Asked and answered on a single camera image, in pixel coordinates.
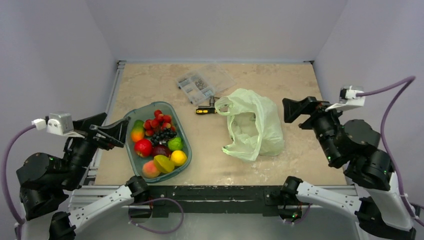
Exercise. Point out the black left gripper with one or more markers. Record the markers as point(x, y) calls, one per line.
point(90, 126)

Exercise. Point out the orange fake peach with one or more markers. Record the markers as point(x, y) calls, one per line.
point(149, 170)

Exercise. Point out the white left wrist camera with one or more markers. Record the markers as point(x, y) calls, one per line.
point(58, 123)

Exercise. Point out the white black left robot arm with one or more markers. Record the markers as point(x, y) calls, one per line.
point(45, 179)

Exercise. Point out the green plastic bag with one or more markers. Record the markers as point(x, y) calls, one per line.
point(253, 124)

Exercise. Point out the clear plastic screw box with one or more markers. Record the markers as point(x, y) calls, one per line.
point(201, 84)

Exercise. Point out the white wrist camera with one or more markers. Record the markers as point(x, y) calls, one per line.
point(348, 99)
point(58, 123)

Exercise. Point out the green orange fake mango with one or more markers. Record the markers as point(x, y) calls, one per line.
point(137, 132)

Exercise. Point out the black aluminium base frame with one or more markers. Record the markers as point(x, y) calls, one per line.
point(222, 197)

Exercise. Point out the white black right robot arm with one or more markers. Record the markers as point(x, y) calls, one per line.
point(353, 144)

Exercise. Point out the yellow green fake starfruit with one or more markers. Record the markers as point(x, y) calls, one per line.
point(163, 164)

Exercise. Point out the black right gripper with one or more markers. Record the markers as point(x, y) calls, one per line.
point(310, 114)

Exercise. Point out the dark red fake plum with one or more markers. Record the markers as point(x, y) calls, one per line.
point(161, 150)

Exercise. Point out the teal plastic tray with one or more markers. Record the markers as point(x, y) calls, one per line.
point(144, 113)

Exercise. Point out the dark fake grape bunch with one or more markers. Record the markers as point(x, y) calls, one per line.
point(162, 137)

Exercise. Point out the green fake guava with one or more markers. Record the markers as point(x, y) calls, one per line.
point(175, 144)

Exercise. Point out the red fake apple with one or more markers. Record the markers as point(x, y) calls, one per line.
point(143, 148)

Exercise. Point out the red fake lychee bunch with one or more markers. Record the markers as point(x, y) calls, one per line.
point(160, 123)

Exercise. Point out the yellow black screwdriver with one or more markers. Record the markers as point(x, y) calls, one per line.
point(205, 111)

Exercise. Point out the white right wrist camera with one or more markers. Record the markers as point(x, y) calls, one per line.
point(348, 99)

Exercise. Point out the yellow fake lemon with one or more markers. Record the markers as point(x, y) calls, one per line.
point(178, 158)

